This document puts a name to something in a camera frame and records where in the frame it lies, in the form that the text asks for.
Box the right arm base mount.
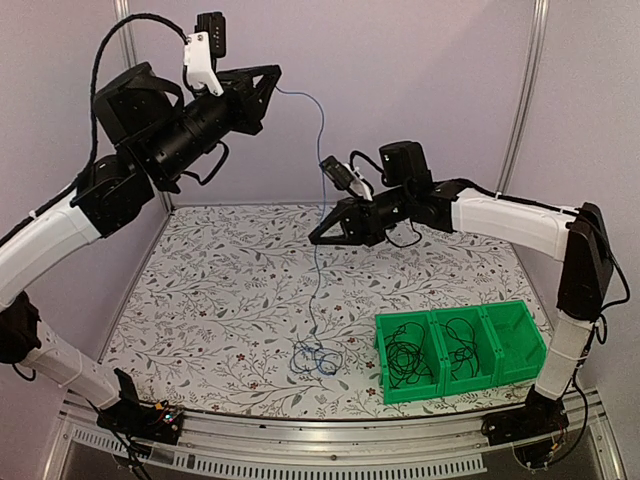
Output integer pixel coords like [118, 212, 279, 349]
[480, 391, 589, 472]

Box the left aluminium frame post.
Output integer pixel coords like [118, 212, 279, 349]
[112, 0, 174, 215]

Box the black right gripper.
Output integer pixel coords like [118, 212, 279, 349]
[309, 184, 412, 248]

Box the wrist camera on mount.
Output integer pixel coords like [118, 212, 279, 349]
[320, 156, 373, 201]
[183, 11, 227, 96]

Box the right aluminium frame post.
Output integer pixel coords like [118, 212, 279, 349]
[496, 0, 550, 193]

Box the blue cable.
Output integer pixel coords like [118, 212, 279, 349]
[274, 85, 344, 377]

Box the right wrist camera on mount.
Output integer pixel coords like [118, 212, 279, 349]
[320, 156, 373, 201]

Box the green bin left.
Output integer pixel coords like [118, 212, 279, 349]
[374, 312, 447, 405]

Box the floral patterned table mat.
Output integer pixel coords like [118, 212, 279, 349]
[102, 205, 551, 418]

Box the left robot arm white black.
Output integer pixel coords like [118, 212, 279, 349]
[1, 12, 282, 434]

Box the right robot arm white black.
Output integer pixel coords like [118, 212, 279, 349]
[309, 141, 622, 436]

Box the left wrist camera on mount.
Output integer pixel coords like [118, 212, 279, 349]
[183, 11, 227, 96]

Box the green bin right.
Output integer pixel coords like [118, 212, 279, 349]
[483, 300, 546, 386]

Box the aluminium frame post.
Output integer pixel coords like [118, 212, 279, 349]
[496, 0, 550, 193]
[112, 0, 174, 215]

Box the front aluminium rail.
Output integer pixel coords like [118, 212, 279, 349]
[43, 384, 632, 479]

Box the green bin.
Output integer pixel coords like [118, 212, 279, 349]
[374, 312, 447, 405]
[431, 306, 499, 396]
[483, 300, 546, 386]

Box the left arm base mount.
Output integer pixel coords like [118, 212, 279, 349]
[97, 400, 184, 445]

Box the black cable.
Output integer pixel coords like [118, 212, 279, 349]
[439, 317, 484, 381]
[382, 322, 434, 390]

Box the green bin middle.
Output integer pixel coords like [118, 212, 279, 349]
[431, 306, 499, 396]

